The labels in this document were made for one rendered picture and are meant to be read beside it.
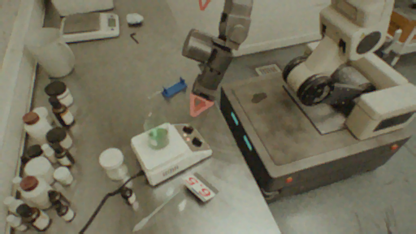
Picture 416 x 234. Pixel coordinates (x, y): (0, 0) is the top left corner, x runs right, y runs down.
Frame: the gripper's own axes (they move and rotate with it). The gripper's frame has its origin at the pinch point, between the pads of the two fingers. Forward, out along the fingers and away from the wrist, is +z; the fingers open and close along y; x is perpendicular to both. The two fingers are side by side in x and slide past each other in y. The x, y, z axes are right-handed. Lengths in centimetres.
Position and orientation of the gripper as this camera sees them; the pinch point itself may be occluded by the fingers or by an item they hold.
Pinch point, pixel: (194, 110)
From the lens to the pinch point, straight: 75.4
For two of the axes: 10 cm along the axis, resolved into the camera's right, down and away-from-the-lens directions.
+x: 9.0, 4.0, 1.6
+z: -4.2, 7.7, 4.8
